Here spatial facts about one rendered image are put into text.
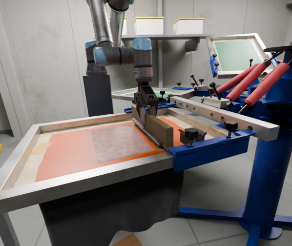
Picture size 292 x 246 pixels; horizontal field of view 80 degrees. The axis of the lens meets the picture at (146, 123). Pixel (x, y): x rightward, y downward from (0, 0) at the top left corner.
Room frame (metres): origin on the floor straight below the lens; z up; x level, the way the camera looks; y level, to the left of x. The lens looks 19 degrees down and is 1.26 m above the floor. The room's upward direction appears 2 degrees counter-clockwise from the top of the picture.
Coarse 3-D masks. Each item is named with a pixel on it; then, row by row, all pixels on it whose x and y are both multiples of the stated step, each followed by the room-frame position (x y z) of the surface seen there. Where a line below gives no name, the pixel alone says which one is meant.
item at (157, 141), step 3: (132, 120) 0.87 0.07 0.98; (135, 120) 0.85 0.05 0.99; (138, 123) 0.79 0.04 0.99; (141, 126) 0.75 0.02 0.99; (144, 129) 0.71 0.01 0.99; (147, 132) 0.67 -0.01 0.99; (150, 135) 0.64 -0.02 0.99; (153, 135) 0.64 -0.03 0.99; (153, 138) 0.61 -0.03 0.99; (156, 138) 0.61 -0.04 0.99; (156, 141) 0.58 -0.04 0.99; (159, 141) 0.58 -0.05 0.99; (159, 144) 0.56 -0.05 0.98
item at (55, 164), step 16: (176, 128) 0.79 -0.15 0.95; (96, 144) 0.65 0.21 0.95; (112, 144) 0.64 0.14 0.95; (128, 144) 0.63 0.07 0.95; (144, 144) 0.63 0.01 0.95; (176, 144) 0.62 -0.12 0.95; (48, 160) 0.54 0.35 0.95; (64, 160) 0.53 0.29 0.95; (112, 160) 0.52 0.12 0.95; (128, 160) 0.51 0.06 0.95; (48, 176) 0.44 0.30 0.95
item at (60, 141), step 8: (168, 120) 0.93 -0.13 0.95; (96, 128) 0.84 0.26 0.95; (104, 128) 0.83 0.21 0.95; (112, 128) 0.83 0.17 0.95; (120, 128) 0.82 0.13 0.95; (128, 128) 0.82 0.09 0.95; (136, 128) 0.82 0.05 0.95; (56, 136) 0.76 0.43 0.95; (64, 136) 0.75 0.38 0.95; (72, 136) 0.75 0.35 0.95; (96, 136) 0.73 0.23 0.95; (104, 136) 0.73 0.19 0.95; (112, 136) 0.73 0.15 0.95; (120, 136) 0.72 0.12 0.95; (128, 136) 0.72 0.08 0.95; (56, 144) 0.66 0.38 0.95; (64, 144) 0.66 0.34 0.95; (72, 144) 0.66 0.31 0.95
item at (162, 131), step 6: (132, 108) 0.90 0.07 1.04; (132, 114) 0.91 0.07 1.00; (150, 114) 0.72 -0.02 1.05; (138, 120) 0.82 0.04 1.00; (150, 120) 0.66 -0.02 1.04; (156, 120) 0.63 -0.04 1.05; (150, 126) 0.67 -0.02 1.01; (156, 126) 0.61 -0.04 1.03; (162, 126) 0.57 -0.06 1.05; (168, 126) 0.56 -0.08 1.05; (150, 132) 0.67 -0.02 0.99; (156, 132) 0.61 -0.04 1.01; (162, 132) 0.56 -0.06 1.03; (168, 132) 0.54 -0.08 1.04; (162, 138) 0.57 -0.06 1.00; (168, 138) 0.54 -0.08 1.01; (162, 144) 0.57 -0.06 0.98; (168, 144) 0.54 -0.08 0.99
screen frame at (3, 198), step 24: (72, 120) 0.88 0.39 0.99; (96, 120) 0.91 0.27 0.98; (120, 120) 0.96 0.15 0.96; (192, 120) 0.81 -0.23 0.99; (24, 144) 0.59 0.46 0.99; (0, 168) 0.43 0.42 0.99; (96, 168) 0.41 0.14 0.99; (120, 168) 0.41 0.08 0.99; (144, 168) 0.43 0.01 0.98; (168, 168) 0.45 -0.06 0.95; (0, 192) 0.33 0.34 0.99; (24, 192) 0.33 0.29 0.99; (48, 192) 0.34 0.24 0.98; (72, 192) 0.36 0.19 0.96
